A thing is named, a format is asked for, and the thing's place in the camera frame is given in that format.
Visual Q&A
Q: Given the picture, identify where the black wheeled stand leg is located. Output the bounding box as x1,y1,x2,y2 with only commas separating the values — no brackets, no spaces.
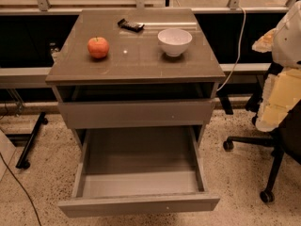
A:
16,112,48,170

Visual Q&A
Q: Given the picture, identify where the grey drawer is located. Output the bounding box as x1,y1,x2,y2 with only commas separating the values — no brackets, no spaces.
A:
55,83,216,129
58,126,219,218

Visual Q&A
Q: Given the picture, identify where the grey drawer cabinet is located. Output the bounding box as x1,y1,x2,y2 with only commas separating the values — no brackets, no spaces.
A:
46,8,224,143

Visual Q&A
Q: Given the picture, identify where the grey top drawer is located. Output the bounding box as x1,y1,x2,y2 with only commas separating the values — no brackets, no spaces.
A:
55,83,216,129

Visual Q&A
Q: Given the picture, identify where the white hanging cable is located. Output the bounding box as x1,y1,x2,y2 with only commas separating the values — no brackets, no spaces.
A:
215,7,247,93

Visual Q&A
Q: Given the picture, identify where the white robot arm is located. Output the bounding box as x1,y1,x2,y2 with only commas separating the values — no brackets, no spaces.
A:
255,1,301,132

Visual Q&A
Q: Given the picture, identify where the black office chair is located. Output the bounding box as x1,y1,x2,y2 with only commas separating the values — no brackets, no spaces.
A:
222,61,301,204

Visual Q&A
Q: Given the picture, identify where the red apple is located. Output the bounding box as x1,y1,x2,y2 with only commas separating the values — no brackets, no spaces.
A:
87,37,109,58

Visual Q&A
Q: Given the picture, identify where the white ceramic bowl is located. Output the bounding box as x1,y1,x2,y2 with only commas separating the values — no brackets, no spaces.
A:
157,28,192,57

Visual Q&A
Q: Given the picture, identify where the black floor cable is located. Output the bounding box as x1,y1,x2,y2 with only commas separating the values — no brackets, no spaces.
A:
0,153,42,226

